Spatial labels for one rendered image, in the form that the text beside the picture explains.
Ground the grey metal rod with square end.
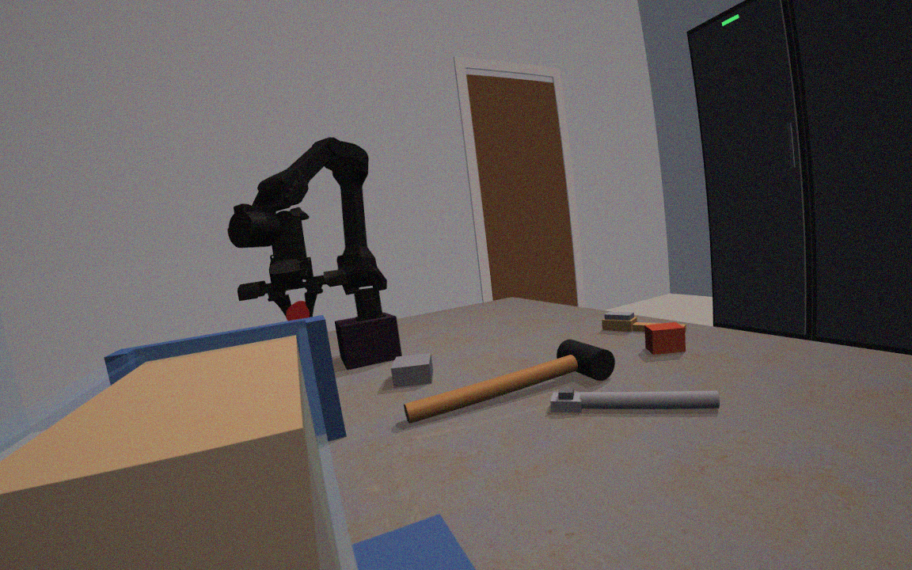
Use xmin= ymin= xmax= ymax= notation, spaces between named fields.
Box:
xmin=551 ymin=387 xmax=720 ymax=413

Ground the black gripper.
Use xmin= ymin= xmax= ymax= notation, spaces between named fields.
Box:
xmin=237 ymin=244 xmax=348 ymax=317

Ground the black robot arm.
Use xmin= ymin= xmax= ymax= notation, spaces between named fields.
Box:
xmin=227 ymin=137 xmax=387 ymax=321

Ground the wooden-handled black mallet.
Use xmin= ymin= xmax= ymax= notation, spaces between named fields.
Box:
xmin=404 ymin=340 xmax=614 ymax=423

